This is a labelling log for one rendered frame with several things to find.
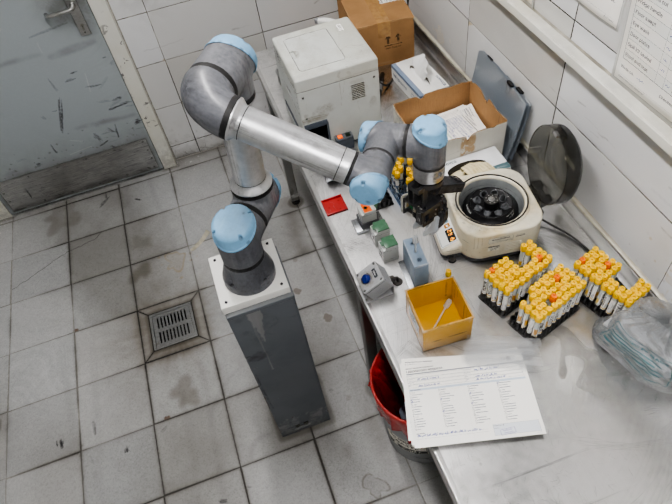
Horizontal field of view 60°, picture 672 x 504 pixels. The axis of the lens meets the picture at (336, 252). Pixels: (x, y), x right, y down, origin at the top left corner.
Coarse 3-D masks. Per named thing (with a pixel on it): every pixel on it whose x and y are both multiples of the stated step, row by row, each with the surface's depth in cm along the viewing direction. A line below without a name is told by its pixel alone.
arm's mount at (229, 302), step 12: (264, 240) 175; (276, 252) 172; (216, 264) 171; (276, 264) 169; (216, 276) 168; (276, 276) 166; (216, 288) 165; (276, 288) 163; (288, 288) 164; (228, 300) 162; (240, 300) 162; (252, 300) 162; (264, 300) 164; (228, 312) 163
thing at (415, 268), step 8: (408, 240) 159; (408, 248) 158; (416, 248) 157; (408, 256) 157; (416, 256) 156; (424, 256) 155; (400, 264) 166; (408, 264) 160; (416, 264) 154; (424, 264) 154; (408, 272) 164; (416, 272) 155; (424, 272) 156; (408, 280) 162; (416, 280) 158; (424, 280) 159; (432, 280) 161
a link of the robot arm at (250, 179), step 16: (208, 48) 125; (224, 48) 125; (240, 48) 127; (208, 64) 121; (224, 64) 122; (240, 64) 126; (256, 64) 132; (240, 80) 126; (240, 144) 142; (240, 160) 146; (256, 160) 148; (240, 176) 150; (256, 176) 151; (272, 176) 162; (240, 192) 154; (256, 192) 154; (272, 192) 158; (272, 208) 160
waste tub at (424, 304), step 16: (416, 288) 149; (432, 288) 151; (448, 288) 153; (416, 304) 155; (432, 304) 156; (464, 304) 146; (416, 320) 145; (432, 320) 153; (448, 320) 153; (464, 320) 142; (432, 336) 144; (448, 336) 146; (464, 336) 148
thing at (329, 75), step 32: (320, 32) 193; (352, 32) 191; (288, 64) 183; (320, 64) 181; (352, 64) 180; (288, 96) 200; (320, 96) 184; (352, 96) 188; (320, 128) 207; (352, 128) 198
